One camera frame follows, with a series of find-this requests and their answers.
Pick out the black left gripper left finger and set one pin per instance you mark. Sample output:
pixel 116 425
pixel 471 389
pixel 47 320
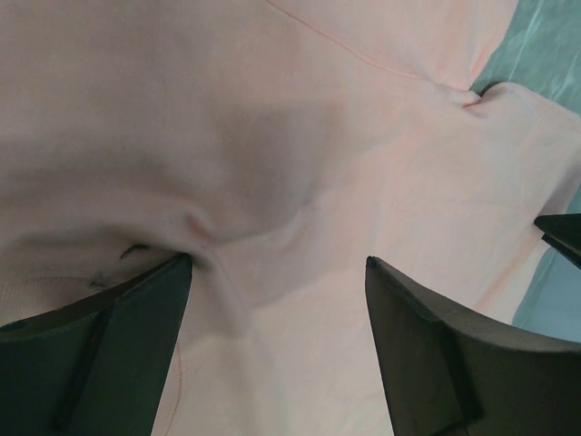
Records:
pixel 97 366

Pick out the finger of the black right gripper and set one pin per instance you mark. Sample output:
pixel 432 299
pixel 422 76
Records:
pixel 563 233

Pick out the pink t-shirt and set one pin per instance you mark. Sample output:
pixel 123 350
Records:
pixel 280 143

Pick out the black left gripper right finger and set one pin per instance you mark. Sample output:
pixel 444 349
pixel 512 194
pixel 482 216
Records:
pixel 447 370

